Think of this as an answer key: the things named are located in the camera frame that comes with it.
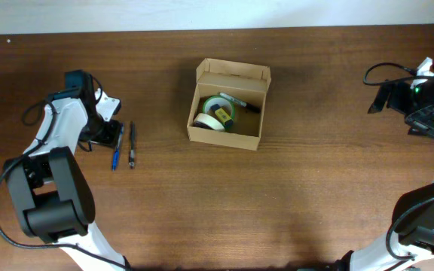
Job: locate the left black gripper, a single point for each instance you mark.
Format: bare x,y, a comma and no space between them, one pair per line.
108,132

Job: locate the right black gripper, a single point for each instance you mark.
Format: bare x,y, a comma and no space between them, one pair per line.
396,99

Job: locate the blue retractable pen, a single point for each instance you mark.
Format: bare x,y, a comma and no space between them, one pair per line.
116,154

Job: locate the yellow and black highlighter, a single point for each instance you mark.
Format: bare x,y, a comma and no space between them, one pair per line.
222,115

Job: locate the black and white marker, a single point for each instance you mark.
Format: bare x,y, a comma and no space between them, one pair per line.
246,105

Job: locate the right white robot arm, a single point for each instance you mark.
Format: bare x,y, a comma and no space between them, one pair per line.
410,237

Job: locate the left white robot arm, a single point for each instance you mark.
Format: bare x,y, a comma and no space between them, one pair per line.
50,195

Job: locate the clear black retractable pen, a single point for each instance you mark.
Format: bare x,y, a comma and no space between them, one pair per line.
132,145

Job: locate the white masking tape roll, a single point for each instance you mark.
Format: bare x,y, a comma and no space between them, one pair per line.
206,121

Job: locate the green tape roll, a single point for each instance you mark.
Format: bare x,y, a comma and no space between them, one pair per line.
225,104

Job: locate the open cardboard box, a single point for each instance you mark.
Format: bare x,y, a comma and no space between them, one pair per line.
248,82

